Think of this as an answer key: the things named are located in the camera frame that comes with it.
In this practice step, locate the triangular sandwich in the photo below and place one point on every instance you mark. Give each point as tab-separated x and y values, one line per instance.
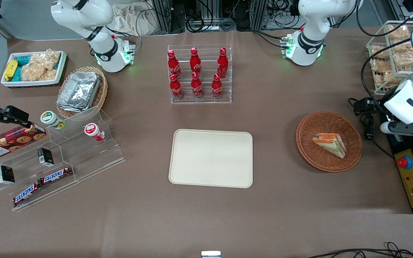
330	143

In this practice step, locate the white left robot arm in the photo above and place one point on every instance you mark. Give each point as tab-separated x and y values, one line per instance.
310	21

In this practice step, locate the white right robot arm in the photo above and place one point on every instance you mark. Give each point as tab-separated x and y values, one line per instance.
97	25

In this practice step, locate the oval light wicker basket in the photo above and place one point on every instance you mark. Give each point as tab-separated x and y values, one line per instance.
100	95

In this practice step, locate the round brown wicker basket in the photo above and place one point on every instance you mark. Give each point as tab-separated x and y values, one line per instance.
310	150

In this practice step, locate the beige rectangular tray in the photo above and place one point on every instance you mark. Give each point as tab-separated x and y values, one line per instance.
210	157

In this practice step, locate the red tartan cookie box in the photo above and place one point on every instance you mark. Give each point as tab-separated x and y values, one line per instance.
9	141

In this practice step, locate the black side platform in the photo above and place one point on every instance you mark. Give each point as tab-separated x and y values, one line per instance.
396	143

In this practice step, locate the white rectangular bin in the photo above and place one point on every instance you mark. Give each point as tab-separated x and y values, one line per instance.
31	83

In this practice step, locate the green lid yogurt cup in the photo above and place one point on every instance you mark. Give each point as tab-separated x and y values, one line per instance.
50	119

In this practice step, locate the teal snack packet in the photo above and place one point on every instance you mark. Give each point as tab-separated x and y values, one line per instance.
17	74
23	60

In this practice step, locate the yellow snack packet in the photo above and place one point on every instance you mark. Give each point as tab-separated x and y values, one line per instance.
10	70

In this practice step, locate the small black box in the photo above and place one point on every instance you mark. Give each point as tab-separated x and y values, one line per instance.
5	174
45	157

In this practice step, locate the clear bag rice crackers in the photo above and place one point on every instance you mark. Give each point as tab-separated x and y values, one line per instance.
39	66

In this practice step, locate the black power adapter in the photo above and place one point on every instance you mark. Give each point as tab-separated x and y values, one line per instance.
362	105

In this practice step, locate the clear bag fried snacks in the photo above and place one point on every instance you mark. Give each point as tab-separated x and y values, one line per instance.
385	77
402	57
399	32

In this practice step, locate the aluminium foil container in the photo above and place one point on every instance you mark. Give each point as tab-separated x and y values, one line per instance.
79	91

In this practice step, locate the Snickers chocolate bar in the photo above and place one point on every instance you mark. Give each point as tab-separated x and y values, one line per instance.
56	175
27	193

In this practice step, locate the red lid yogurt cup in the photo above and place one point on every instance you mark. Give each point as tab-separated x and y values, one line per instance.
93	130

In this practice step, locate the clear acrylic stepped shelf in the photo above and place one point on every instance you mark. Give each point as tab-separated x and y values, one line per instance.
84	157

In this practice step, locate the beige crumpled cloth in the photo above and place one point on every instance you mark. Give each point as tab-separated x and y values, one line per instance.
134	19

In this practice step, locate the red cola bottle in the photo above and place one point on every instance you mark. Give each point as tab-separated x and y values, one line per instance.
195	62
222	64
217	87
173	64
196	86
175	87

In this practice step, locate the clear acrylic bottle rack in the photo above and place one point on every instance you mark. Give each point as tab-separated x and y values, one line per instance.
206	102

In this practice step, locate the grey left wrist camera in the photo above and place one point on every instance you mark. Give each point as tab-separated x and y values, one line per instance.
386	127

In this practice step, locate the aluminium profile frame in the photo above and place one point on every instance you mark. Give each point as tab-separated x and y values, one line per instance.
258	14
163	16

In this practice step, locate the small silver metal bracket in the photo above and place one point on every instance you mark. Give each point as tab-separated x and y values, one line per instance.
210	254

